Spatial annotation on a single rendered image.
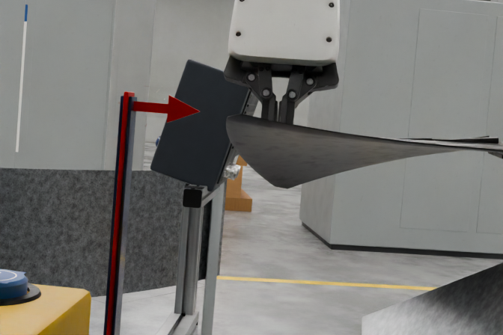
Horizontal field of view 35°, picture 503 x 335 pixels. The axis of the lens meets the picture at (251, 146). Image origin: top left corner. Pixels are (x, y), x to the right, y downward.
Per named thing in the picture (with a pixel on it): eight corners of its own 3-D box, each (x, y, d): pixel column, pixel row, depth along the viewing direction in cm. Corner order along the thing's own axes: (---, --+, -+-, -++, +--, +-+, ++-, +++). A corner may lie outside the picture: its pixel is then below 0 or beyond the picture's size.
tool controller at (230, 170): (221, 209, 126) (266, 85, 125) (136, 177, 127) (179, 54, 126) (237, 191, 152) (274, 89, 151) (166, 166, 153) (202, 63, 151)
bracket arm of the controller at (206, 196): (200, 209, 121) (202, 189, 121) (181, 207, 121) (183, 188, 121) (219, 192, 144) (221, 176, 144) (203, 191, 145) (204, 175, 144)
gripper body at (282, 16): (236, -60, 73) (224, 54, 71) (346, -53, 73) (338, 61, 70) (241, -23, 81) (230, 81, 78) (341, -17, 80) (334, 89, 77)
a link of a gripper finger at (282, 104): (281, 70, 72) (275, 141, 71) (316, 73, 72) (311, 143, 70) (282, 82, 75) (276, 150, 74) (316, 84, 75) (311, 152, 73)
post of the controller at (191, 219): (192, 315, 122) (203, 188, 121) (173, 314, 122) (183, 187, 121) (195, 311, 125) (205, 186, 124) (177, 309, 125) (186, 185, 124)
